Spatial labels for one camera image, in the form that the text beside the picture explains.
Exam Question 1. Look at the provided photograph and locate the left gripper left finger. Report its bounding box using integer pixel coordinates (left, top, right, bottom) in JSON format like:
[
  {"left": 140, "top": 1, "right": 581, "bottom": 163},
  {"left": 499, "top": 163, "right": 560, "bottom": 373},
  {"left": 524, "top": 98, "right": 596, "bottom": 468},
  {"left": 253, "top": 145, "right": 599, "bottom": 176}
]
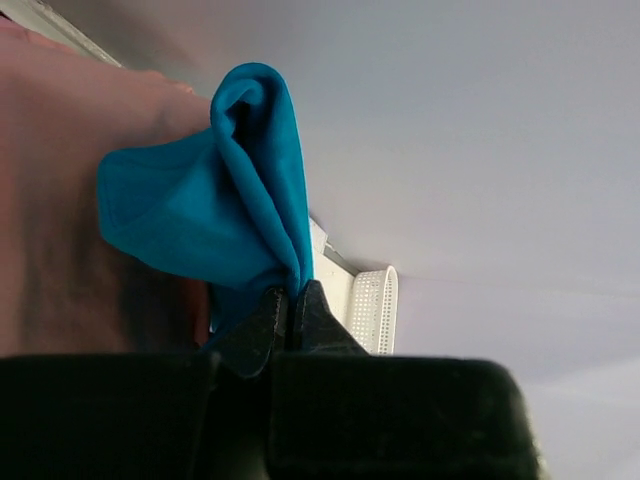
[{"left": 1, "top": 289, "right": 288, "bottom": 479}]

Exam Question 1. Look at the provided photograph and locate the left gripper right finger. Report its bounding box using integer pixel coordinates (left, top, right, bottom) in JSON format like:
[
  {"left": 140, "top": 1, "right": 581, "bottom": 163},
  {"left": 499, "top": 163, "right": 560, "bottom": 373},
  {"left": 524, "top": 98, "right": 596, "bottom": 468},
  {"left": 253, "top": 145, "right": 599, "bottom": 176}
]
[{"left": 266, "top": 281, "right": 543, "bottom": 479}]

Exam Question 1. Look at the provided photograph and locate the blue t shirt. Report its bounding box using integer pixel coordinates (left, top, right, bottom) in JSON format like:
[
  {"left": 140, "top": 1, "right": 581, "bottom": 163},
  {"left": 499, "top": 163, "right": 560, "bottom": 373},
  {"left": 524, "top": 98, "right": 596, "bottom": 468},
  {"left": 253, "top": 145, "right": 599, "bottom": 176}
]
[{"left": 97, "top": 63, "right": 313, "bottom": 352}]

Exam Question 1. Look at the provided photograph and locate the white plastic basket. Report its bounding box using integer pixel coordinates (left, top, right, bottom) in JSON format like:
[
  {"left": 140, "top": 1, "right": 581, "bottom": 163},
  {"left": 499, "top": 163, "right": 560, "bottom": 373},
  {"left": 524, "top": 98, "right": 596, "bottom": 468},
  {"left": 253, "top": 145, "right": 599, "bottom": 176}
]
[{"left": 346, "top": 266, "right": 399, "bottom": 355}]

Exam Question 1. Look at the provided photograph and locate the folded pink t shirt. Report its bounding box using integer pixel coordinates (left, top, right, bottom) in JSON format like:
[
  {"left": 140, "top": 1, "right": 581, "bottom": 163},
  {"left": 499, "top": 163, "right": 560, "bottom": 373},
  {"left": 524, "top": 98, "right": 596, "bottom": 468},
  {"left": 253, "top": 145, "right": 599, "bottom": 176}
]
[{"left": 1, "top": 19, "right": 209, "bottom": 356}]

